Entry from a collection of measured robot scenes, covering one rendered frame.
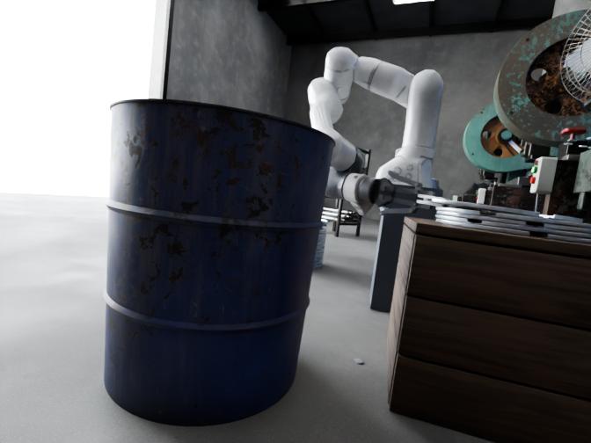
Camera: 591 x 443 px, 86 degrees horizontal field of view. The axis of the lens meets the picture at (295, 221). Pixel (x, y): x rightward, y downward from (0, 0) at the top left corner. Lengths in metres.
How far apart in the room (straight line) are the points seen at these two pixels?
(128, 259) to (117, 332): 0.13
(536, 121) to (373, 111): 5.89
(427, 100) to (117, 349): 1.08
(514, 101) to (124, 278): 2.58
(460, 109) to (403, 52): 1.88
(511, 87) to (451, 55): 5.87
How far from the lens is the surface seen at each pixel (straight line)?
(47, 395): 0.71
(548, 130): 2.73
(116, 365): 0.63
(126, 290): 0.56
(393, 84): 1.28
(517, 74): 2.80
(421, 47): 8.68
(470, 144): 4.39
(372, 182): 0.93
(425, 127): 1.22
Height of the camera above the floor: 0.37
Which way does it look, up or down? 5 degrees down
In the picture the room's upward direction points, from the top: 7 degrees clockwise
